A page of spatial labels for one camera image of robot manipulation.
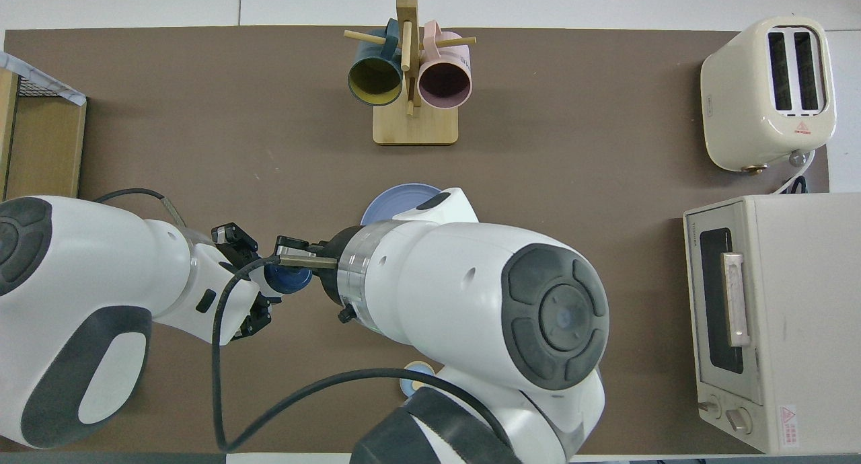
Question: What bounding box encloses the brown table mat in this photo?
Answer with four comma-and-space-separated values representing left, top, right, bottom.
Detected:
0, 26, 831, 455

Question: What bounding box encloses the wooden mug tree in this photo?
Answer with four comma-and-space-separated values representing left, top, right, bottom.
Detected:
343, 0, 477, 146

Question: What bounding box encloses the blue round plate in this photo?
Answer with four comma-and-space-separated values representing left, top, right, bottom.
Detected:
361, 183, 445, 227

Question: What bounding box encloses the white patterned cloth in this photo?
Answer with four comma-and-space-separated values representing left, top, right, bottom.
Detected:
0, 50, 88, 107

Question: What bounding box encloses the small blue bell wooden knob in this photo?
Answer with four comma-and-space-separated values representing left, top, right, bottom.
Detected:
400, 360, 435, 398

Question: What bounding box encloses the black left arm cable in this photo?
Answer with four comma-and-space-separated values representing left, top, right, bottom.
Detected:
94, 188, 188, 228

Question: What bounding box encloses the white toaster oven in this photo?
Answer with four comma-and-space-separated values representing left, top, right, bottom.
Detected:
683, 194, 861, 455

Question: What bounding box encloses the pink ribbed mug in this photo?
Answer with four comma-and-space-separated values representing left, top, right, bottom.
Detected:
417, 20, 473, 110

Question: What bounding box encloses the dark teal mug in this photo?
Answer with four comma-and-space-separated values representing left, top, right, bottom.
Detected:
347, 18, 404, 108

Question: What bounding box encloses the translucent seasoning bottle blue cap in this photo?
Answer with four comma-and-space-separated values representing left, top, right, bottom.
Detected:
259, 259, 314, 298

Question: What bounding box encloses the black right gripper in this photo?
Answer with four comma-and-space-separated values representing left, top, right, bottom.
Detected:
211, 223, 368, 341

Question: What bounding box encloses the black wire basket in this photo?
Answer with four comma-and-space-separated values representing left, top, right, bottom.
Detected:
13, 74, 65, 99

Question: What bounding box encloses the wooden two-level shelf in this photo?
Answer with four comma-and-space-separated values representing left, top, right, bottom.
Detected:
0, 67, 88, 201

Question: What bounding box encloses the cream two-slot toaster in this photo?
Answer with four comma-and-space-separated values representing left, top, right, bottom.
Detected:
700, 16, 837, 173

